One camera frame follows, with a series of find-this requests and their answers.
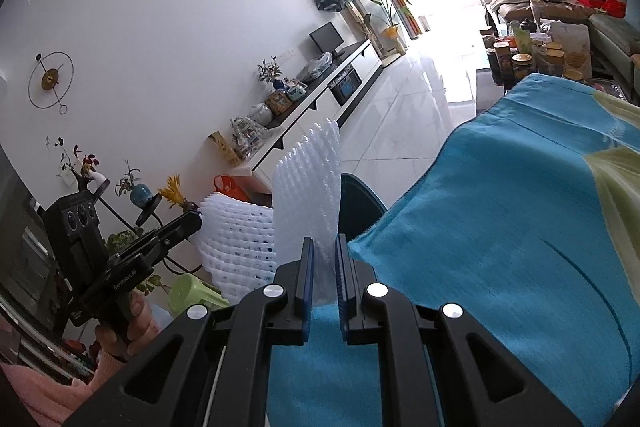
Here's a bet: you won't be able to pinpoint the tall leafy plant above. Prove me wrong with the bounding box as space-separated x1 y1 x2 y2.
352 0 414 56

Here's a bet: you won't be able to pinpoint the blue vase with plant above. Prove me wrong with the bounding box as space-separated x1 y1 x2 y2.
114 159 152 208

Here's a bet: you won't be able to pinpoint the blue white ceramic teapot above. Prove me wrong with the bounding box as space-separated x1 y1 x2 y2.
284 76 309 101

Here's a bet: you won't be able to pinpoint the orange plastic bag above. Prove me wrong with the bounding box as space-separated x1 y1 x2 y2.
214 175 251 204

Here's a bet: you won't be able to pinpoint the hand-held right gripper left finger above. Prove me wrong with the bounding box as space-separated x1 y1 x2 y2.
65 237 316 427

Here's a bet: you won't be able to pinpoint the white spiky foam pad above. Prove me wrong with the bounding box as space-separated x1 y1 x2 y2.
272 119 344 306

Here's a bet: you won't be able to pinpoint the cluttered coffee table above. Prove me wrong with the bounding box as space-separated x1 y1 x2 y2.
479 23 597 91

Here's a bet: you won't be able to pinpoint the person's left forearm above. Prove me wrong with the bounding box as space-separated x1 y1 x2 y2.
0 347 166 427

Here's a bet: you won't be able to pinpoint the person's left hand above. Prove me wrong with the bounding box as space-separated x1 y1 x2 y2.
95 293 167 366

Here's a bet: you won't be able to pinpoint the white foam fruit net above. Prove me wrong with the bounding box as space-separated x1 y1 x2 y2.
197 192 279 304

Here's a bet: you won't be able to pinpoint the glassy decorative ornament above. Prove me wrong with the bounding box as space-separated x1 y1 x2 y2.
229 116 271 161

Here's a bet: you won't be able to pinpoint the green sofa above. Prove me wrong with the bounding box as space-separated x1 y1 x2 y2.
587 0 640 104

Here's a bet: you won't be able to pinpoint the brown paper bag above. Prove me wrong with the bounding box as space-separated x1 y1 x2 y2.
547 22 594 81

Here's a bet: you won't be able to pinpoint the yellow flowers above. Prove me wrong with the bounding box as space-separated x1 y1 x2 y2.
157 174 199 214

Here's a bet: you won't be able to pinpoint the yellow box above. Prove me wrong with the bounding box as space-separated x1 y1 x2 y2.
208 130 241 167

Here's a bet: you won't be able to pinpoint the clear plastic bag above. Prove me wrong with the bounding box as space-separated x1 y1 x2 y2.
299 51 334 84

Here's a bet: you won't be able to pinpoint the vase with flowers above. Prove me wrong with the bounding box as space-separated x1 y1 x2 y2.
257 55 284 94

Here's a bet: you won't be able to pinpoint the green plastic bin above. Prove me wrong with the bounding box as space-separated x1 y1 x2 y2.
167 273 231 324

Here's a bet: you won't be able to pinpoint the round wall clock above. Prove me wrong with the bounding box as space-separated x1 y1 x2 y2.
27 51 76 116

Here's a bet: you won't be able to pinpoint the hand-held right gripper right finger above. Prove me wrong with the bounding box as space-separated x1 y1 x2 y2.
334 233 583 427

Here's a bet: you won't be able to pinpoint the black monitor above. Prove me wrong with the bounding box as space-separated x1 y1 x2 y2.
308 21 345 58

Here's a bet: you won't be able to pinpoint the blue floral blanket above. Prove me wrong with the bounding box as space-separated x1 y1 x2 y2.
265 73 640 427

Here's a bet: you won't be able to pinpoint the black metal plant stand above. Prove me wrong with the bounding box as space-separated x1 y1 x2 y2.
75 179 202 298

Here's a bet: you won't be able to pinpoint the white vase red flowers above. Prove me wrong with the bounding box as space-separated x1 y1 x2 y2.
46 136 112 194

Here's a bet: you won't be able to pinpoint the dark teal chair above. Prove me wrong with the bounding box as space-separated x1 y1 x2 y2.
339 173 389 244

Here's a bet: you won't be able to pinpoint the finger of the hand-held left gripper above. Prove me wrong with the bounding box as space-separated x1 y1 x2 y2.
106 211 204 266

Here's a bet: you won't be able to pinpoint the patterned tin box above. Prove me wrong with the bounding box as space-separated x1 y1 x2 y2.
264 89 294 116

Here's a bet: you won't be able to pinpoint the white black TV cabinet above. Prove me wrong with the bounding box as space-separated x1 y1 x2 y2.
224 39 384 181

